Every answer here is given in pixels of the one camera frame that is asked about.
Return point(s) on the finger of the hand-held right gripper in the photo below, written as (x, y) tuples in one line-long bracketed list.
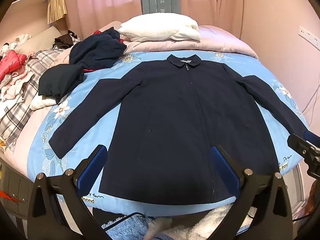
[(298, 143), (312, 137)]

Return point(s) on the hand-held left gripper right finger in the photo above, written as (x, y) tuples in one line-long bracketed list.
[(225, 170)]

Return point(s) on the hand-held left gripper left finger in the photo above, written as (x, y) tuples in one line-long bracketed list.
[(91, 170)]

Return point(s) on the navy zip jacket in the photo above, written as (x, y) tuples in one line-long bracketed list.
[(175, 117)]

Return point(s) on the pile of pale clothes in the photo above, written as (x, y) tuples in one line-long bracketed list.
[(13, 85)]

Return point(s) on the navy clothes pile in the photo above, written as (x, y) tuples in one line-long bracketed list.
[(97, 50)]

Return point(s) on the fluffy blue white robe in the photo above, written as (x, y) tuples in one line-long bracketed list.
[(190, 226)]

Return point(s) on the grey bed base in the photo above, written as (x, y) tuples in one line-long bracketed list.
[(15, 180)]

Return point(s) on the white garment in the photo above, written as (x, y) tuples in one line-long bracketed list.
[(42, 103)]

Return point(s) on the plaid blanket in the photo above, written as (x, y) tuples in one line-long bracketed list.
[(15, 120)]

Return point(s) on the dark folded garment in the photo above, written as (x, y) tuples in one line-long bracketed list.
[(60, 80)]

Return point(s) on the blue floral bedsheet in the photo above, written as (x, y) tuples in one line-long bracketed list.
[(237, 62)]

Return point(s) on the pink quilt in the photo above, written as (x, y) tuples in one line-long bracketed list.
[(225, 45)]

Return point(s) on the brown garment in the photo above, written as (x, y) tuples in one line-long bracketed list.
[(65, 40)]

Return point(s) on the red puffer jacket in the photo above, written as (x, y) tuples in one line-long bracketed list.
[(11, 62)]

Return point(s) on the beige headboard cushion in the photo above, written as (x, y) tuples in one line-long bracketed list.
[(40, 40)]

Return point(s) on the stuffed toys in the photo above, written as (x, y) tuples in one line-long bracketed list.
[(13, 43)]

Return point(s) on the white folded fluffy blanket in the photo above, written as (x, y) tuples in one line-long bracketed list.
[(160, 27)]

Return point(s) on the white wall socket strip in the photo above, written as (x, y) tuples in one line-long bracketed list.
[(310, 36)]

